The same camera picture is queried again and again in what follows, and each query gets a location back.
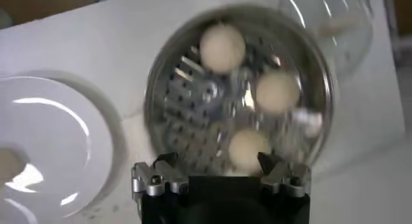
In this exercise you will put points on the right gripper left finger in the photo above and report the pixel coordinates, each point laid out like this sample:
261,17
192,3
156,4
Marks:
161,180

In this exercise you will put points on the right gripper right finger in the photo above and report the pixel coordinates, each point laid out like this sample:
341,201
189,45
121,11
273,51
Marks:
284,180

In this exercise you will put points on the white steamed baozi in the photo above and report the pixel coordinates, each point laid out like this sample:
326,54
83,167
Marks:
246,149
8,165
222,48
277,91

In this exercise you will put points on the glass pot lid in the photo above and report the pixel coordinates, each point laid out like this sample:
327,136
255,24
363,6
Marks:
347,45

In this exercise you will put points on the stainless steel steamer basket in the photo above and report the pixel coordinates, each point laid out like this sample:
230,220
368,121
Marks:
193,116

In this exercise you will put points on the white oval plate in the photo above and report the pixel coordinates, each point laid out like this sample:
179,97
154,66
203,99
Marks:
58,148

